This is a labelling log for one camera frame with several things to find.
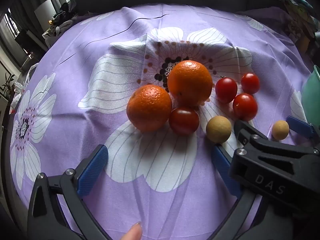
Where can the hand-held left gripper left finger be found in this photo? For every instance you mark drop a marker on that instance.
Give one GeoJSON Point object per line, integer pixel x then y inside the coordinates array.
{"type": "Point", "coordinates": [93, 167]}

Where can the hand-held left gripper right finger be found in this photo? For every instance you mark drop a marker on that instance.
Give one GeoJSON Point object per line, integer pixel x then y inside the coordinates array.
{"type": "Point", "coordinates": [221, 162]}

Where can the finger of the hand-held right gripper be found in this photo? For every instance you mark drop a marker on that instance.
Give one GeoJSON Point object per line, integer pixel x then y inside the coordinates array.
{"type": "Point", "coordinates": [298, 126]}
{"type": "Point", "coordinates": [243, 130]}

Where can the tan longan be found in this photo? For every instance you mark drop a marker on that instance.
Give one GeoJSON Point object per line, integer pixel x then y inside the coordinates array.
{"type": "Point", "coordinates": [218, 129]}
{"type": "Point", "coordinates": [280, 130]}

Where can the green plastic bowl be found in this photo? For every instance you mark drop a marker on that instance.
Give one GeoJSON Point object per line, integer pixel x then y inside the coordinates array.
{"type": "Point", "coordinates": [311, 100]}

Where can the dark red cherry tomato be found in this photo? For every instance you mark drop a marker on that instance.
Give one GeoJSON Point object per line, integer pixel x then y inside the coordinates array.
{"type": "Point", "coordinates": [183, 120]}

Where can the orange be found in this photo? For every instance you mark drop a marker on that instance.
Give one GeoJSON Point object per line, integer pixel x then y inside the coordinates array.
{"type": "Point", "coordinates": [149, 108]}
{"type": "Point", "coordinates": [190, 82]}

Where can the purple floral cloth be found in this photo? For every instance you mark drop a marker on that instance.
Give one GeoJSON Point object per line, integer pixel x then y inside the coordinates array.
{"type": "Point", "coordinates": [75, 92]}

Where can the white plastic bag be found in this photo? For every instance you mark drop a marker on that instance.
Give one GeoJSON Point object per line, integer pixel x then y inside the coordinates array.
{"type": "Point", "coordinates": [18, 90]}

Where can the potted plant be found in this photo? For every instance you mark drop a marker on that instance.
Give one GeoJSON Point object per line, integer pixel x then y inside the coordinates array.
{"type": "Point", "coordinates": [7, 81]}

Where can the dark clothes pile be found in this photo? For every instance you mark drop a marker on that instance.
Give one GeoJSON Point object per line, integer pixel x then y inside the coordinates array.
{"type": "Point", "coordinates": [63, 10]}

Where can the white board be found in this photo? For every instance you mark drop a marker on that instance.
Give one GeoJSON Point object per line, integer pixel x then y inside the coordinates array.
{"type": "Point", "coordinates": [45, 12]}

